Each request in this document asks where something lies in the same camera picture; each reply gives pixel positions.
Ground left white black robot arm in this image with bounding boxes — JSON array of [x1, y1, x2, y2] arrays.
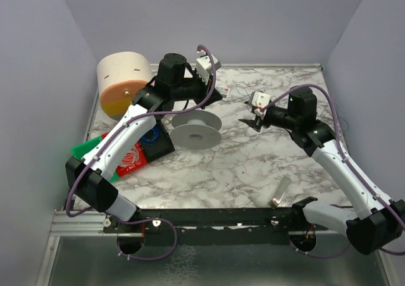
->
[[65, 45, 221, 221]]

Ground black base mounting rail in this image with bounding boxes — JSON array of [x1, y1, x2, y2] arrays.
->
[[103, 207, 312, 246]]

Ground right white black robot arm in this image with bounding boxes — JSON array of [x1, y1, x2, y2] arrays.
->
[[243, 84, 404, 255]]

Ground black plastic bin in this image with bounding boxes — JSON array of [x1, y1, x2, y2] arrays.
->
[[139, 121, 175, 163]]

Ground grey plastic cable spool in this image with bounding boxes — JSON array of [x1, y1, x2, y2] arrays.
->
[[170, 109, 222, 150]]

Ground beige layered cylinder model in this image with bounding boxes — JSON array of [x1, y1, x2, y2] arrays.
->
[[96, 51, 153, 120]]

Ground thin blue wire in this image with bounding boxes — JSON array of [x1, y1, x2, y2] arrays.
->
[[235, 83, 352, 132]]

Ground red plastic bin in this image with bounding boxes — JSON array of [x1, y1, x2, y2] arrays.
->
[[110, 142, 147, 182]]

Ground grey metal clip tool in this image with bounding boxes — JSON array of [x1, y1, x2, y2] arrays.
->
[[268, 176, 291, 208]]

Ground blue coiled wire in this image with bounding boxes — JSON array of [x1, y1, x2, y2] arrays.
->
[[141, 127, 161, 146]]

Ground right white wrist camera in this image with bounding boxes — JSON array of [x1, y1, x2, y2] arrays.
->
[[246, 91, 271, 116]]

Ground green plastic bin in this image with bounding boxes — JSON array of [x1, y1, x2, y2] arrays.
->
[[71, 136, 120, 182]]

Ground white coiled wire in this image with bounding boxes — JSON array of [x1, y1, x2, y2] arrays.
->
[[121, 149, 145, 170]]

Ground packaged protractor ruler set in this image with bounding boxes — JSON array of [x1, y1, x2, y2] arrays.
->
[[216, 82, 230, 102]]

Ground aluminium extrusion frame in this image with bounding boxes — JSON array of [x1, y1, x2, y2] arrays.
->
[[49, 211, 106, 237]]

